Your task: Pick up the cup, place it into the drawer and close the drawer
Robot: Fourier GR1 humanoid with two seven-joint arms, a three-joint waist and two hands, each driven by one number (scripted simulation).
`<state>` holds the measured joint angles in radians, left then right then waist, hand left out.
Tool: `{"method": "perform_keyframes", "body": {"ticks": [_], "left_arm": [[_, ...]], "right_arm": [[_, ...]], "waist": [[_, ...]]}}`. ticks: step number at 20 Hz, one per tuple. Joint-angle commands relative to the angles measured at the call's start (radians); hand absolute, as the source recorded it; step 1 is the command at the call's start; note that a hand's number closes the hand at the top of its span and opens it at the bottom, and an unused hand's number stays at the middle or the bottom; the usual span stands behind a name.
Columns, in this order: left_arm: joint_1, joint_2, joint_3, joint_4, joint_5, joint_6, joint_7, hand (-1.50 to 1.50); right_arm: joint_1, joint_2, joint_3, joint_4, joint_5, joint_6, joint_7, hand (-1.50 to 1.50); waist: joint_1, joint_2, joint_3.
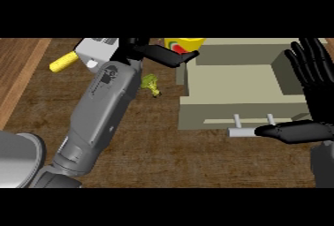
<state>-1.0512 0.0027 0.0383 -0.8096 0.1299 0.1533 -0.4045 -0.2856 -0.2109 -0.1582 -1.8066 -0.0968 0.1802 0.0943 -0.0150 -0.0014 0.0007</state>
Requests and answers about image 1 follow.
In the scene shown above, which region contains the green leafy vegetable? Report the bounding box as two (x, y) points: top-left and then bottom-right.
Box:
(139, 72), (163, 98)

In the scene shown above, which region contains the beige open drawer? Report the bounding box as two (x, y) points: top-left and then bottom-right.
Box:
(174, 37), (328, 104)

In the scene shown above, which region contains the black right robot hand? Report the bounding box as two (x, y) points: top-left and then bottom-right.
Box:
(253, 37), (334, 146)

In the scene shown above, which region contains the yellow corn cob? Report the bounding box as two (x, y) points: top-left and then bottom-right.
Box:
(49, 50), (81, 74)

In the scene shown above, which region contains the beige drawer front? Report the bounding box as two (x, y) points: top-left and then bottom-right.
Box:
(177, 94), (313, 131)

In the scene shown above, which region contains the white drawer handle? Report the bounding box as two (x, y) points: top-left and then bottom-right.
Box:
(228, 113), (276, 138)

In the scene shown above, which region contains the yellow cup with red print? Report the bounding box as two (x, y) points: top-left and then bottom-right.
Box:
(163, 37), (205, 56)

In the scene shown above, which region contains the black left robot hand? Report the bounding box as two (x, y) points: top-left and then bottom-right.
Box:
(114, 37), (201, 69)

